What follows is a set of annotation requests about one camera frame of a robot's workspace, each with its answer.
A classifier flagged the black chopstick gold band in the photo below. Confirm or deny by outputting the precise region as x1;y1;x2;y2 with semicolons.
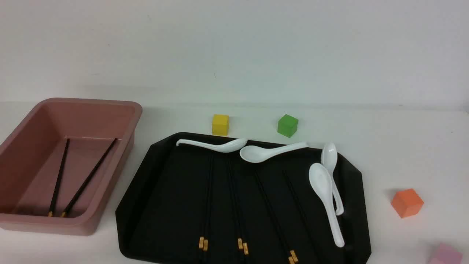
201;154;214;264
225;158;245;264
282;170;299;264
253;169;295;264
230;161;251;264
198;154;211;264

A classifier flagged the white spoon top left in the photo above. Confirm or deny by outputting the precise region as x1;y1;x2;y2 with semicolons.
176;138;248;153

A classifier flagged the white spoon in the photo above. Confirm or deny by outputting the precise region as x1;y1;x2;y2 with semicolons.
321;142;344;216
239;142;309;163
309;163;345;248
176;138;248;153

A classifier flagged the yellow cube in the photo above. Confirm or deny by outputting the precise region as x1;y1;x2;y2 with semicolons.
211;115;229;136

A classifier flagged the white spoon top middle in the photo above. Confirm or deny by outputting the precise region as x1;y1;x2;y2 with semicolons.
239;142;309;163

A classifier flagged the green cube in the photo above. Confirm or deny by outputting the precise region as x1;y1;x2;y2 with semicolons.
277;114;299;138

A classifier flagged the black octagonal tray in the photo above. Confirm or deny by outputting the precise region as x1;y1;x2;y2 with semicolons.
115;132;372;264

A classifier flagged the white spoon right front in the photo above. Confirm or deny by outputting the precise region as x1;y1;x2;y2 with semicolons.
309;163;345;248

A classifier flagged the white spoon right rear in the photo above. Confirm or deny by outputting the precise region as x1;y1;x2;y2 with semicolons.
321;142;344;216

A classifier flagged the pink plastic bin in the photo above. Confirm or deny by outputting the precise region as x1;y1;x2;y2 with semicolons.
0;98;142;236

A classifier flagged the orange cube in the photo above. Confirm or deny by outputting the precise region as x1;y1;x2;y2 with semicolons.
391;188;424;218

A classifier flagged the black chopstick in bin right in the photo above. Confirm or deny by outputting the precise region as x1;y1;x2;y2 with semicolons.
60;137;118;218

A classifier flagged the black chopstick in bin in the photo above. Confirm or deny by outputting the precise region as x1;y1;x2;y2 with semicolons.
60;137;118;218
47;137;70;217

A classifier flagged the black chopstick in bin left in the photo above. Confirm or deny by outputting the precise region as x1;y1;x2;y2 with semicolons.
47;137;70;217

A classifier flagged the pink cube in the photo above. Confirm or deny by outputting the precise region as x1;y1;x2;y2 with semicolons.
427;243;463;264

